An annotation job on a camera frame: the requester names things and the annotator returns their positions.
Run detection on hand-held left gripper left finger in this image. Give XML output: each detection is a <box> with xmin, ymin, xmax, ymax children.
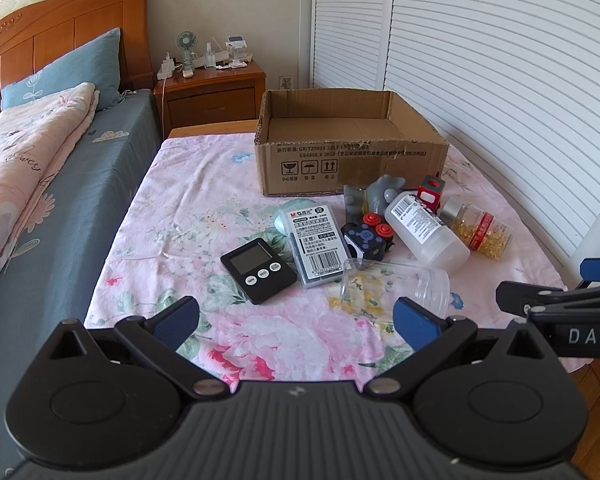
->
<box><xmin>45</xmin><ymin>296</ymin><xmax>231</xmax><ymax>402</ymax></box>

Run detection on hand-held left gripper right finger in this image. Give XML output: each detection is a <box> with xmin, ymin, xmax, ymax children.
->
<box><xmin>362</xmin><ymin>296</ymin><xmax>561</xmax><ymax>403</ymax></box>

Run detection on clear plastic jar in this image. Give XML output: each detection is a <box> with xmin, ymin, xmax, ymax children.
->
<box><xmin>340</xmin><ymin>258</ymin><xmax>451</xmax><ymax>318</ymax></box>

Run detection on capsule jar red label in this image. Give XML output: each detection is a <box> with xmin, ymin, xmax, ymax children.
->
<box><xmin>439</xmin><ymin>196</ymin><xmax>515</xmax><ymax>260</ymax></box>

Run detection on black digital timer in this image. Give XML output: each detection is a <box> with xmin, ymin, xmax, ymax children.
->
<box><xmin>220</xmin><ymin>239</ymin><xmax>299</xmax><ymax>305</ymax></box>

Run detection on white cotton swab bottle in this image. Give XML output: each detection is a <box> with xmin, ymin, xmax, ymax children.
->
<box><xmin>384</xmin><ymin>191</ymin><xmax>471</xmax><ymax>267</ymax></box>

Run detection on red toy train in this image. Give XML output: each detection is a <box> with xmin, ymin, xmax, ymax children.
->
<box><xmin>416</xmin><ymin>175</ymin><xmax>445</xmax><ymax>212</ymax></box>

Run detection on mint green oval case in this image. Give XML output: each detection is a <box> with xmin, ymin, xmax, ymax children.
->
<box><xmin>273</xmin><ymin>199</ymin><xmax>306</xmax><ymax>236</ymax></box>

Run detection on brown cardboard box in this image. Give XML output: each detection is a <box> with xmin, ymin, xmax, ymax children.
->
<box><xmin>254</xmin><ymin>89</ymin><xmax>450</xmax><ymax>197</ymax></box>

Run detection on black cube toy red buttons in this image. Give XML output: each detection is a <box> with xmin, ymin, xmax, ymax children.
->
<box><xmin>341</xmin><ymin>212</ymin><xmax>396</xmax><ymax>261</ymax></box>

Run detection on grey elephant toy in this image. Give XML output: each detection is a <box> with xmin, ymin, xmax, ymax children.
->
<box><xmin>365</xmin><ymin>174</ymin><xmax>407</xmax><ymax>216</ymax></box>

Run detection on grey figure toy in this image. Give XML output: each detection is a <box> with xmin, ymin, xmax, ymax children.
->
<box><xmin>343</xmin><ymin>185</ymin><xmax>368</xmax><ymax>221</ymax></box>

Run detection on pink floral tablecloth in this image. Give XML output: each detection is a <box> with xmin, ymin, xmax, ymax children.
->
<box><xmin>82</xmin><ymin>132</ymin><xmax>567</xmax><ymax>385</ymax></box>

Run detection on blue bed sheet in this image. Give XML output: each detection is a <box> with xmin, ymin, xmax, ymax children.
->
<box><xmin>0</xmin><ymin>89</ymin><xmax>163</xmax><ymax>466</ymax></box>

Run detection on wooden table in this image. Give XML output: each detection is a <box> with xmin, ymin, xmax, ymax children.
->
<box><xmin>167</xmin><ymin>121</ymin><xmax>259</xmax><ymax>142</ymax></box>

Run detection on white louvred closet door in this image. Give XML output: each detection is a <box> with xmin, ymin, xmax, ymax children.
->
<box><xmin>312</xmin><ymin>0</ymin><xmax>396</xmax><ymax>93</ymax></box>
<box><xmin>382</xmin><ymin>0</ymin><xmax>600</xmax><ymax>263</ymax></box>

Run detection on pink floral quilt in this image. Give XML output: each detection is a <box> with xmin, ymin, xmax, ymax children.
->
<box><xmin>0</xmin><ymin>82</ymin><xmax>100</xmax><ymax>311</ymax></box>

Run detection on wooden nightstand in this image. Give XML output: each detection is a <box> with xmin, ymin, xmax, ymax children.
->
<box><xmin>153</xmin><ymin>57</ymin><xmax>267</xmax><ymax>141</ymax></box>

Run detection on white power strip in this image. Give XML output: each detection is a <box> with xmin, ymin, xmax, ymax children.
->
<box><xmin>156</xmin><ymin>57</ymin><xmax>181</xmax><ymax>81</ymax></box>

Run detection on blue pillow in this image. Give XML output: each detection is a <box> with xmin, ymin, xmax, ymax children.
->
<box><xmin>0</xmin><ymin>27</ymin><xmax>122</xmax><ymax>111</ymax></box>

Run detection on small green desk fan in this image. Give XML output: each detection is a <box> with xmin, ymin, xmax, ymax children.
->
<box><xmin>175</xmin><ymin>30</ymin><xmax>196</xmax><ymax>73</ymax></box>

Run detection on white phone stand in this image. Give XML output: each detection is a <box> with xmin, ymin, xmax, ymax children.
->
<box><xmin>224</xmin><ymin>34</ymin><xmax>254</xmax><ymax>68</ymax></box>

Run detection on wooden bed headboard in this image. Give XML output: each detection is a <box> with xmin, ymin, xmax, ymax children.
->
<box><xmin>0</xmin><ymin>0</ymin><xmax>153</xmax><ymax>111</ymax></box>

